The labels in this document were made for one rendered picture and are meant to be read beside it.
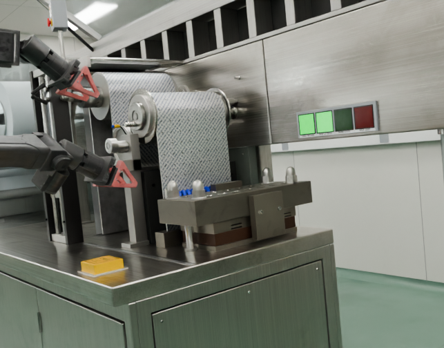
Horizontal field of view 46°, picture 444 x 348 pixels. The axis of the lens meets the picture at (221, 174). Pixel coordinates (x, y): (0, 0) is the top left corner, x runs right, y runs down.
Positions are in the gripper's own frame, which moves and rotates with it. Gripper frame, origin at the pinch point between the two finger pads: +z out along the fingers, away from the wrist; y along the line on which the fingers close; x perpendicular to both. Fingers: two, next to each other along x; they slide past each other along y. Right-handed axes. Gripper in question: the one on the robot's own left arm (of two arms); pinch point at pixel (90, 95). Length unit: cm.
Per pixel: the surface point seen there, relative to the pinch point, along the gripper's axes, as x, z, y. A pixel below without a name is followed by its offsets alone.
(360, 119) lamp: 18, 43, 48
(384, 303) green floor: 52, 264, -81
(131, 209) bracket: -17.8, 26.5, -1.6
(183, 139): 4.0, 25.3, 7.5
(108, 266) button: -37.3, 17.5, 19.9
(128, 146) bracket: -4.2, 16.3, -0.7
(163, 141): -0.2, 20.4, 7.5
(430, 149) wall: 156, 235, -63
